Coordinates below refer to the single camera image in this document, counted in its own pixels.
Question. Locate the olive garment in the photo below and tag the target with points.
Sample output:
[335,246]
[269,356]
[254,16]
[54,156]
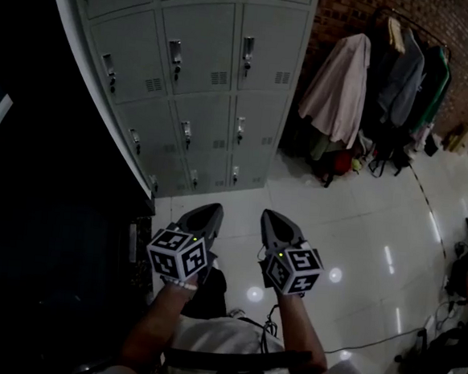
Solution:
[322,146]

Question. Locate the dark hanging garment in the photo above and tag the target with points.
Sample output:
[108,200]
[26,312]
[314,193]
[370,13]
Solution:
[373,92]

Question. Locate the person's black trouser leg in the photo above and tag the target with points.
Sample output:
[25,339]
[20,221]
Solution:
[211,293]

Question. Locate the pink hanging garment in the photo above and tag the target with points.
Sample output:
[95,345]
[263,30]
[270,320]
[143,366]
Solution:
[338,93]

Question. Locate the person's white shirt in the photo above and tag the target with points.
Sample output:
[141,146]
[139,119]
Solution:
[222,334]

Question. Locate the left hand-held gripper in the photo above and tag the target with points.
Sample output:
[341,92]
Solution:
[178,254]

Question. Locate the red bag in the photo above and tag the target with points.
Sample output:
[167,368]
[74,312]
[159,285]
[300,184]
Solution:
[342,163]

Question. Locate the beige hanging garment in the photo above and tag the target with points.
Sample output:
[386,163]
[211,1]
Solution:
[396,35]

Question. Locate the black metal clothes rack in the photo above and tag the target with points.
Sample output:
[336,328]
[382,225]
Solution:
[416,25]

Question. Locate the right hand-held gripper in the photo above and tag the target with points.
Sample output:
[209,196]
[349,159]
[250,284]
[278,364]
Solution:
[292,267]

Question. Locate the grey metal locker cabinet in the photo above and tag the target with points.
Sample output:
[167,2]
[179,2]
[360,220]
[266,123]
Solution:
[229,101]

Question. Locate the person's left forearm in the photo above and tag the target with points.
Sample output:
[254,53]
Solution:
[155,321]

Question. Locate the black backpack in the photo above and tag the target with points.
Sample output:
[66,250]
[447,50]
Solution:
[467,273]

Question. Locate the green hanging garment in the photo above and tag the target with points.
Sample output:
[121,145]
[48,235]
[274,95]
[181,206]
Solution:
[435,89]

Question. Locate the grid of grey locker doors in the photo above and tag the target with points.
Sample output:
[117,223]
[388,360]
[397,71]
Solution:
[204,46]

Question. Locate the grey-blue hanging jacket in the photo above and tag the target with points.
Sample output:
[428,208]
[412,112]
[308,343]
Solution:
[403,82]

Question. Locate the yellow-green ball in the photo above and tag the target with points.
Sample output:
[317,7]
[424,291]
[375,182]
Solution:
[356,164]

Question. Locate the person's right forearm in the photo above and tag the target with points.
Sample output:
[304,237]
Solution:
[301,332]

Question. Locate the black office chair base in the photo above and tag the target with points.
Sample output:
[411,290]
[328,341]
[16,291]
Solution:
[438,355]

